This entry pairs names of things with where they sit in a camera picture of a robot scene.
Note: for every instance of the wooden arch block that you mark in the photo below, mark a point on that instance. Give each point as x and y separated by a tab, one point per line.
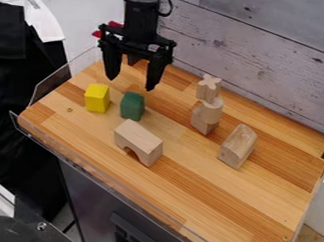
138	142

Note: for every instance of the wooden cylinder block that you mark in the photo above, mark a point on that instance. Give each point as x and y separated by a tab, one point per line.
211	110

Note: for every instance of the wooden triangular block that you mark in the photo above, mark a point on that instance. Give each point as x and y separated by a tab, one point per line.
201	122

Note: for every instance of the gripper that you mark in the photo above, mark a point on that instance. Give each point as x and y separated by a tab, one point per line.
137	44

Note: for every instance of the yellow block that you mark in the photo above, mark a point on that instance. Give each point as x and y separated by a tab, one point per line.
97	98

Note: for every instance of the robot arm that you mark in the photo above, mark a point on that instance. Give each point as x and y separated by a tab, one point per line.
141	13

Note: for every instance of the wooden half-round block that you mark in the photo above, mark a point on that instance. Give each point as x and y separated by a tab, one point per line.
237	146

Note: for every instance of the wooden cross-shaped block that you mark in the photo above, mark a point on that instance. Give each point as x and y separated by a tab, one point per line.
208	87

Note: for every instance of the green cube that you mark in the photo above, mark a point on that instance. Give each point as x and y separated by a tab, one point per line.
132	106

